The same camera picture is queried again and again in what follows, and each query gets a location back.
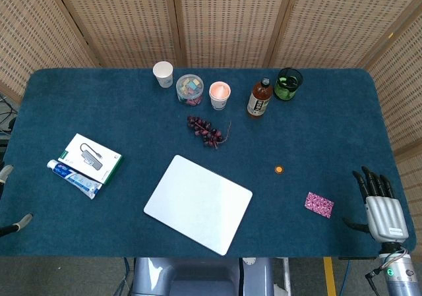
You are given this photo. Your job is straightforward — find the bunch of purple grapes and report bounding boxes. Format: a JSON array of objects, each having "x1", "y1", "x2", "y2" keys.
[{"x1": 187, "y1": 115, "x2": 232, "y2": 150}]

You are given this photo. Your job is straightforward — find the black mesh pen holder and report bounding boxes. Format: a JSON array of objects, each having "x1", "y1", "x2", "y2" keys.
[{"x1": 274, "y1": 67, "x2": 303, "y2": 102}]

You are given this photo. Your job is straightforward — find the white table leg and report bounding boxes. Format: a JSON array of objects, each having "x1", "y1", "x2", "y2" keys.
[{"x1": 280, "y1": 258, "x2": 291, "y2": 296}]

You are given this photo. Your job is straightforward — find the black background cables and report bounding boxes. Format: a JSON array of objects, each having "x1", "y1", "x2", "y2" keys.
[{"x1": 0, "y1": 94, "x2": 18, "y2": 135}]

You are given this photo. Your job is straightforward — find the blue white toothpaste tube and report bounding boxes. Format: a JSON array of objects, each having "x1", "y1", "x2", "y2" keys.
[{"x1": 46, "y1": 159, "x2": 103, "y2": 200}]

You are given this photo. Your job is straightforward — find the tea bottle with black cap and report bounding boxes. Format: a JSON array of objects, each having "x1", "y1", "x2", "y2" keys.
[{"x1": 247, "y1": 77, "x2": 274, "y2": 119}]

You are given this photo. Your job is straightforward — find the grey blue robot torso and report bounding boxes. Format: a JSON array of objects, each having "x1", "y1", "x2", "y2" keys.
[{"x1": 131, "y1": 257, "x2": 274, "y2": 296}]

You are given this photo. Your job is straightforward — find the white green usb hub box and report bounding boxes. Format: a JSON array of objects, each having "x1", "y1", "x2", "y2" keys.
[{"x1": 57, "y1": 133, "x2": 123, "y2": 187}]

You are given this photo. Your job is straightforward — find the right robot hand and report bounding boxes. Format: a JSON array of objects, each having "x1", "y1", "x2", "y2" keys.
[{"x1": 342, "y1": 166, "x2": 409, "y2": 243}]

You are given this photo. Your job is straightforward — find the blue floor cable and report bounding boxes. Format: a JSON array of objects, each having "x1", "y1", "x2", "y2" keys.
[
  {"x1": 119, "y1": 257, "x2": 135, "y2": 296},
  {"x1": 340, "y1": 261, "x2": 351, "y2": 296}
]

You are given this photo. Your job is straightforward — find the clear jar of binder clips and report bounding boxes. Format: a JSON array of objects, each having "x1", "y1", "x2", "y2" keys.
[{"x1": 175, "y1": 74, "x2": 204, "y2": 106}]

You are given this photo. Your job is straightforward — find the pink marbled rectangular block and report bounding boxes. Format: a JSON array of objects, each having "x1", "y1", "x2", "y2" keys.
[{"x1": 303, "y1": 191, "x2": 335, "y2": 220}]

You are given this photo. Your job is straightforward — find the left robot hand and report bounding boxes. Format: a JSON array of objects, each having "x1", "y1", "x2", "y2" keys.
[{"x1": 0, "y1": 164, "x2": 34, "y2": 238}]

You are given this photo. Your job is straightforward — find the blue table cloth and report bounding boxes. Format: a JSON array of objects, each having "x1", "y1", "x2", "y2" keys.
[{"x1": 0, "y1": 67, "x2": 417, "y2": 259}]

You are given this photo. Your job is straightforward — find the paper cup with orange inside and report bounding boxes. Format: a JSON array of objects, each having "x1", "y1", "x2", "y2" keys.
[{"x1": 208, "y1": 81, "x2": 231, "y2": 111}]

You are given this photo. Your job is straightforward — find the white board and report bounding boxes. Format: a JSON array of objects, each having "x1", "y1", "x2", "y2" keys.
[{"x1": 143, "y1": 154, "x2": 254, "y2": 256}]

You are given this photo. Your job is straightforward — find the empty white paper cup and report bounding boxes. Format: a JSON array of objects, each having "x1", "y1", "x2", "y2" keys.
[{"x1": 152, "y1": 61, "x2": 174, "y2": 89}]

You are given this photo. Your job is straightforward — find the woven wooden folding screen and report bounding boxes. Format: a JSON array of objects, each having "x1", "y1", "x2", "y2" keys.
[{"x1": 0, "y1": 0, "x2": 422, "y2": 231}]

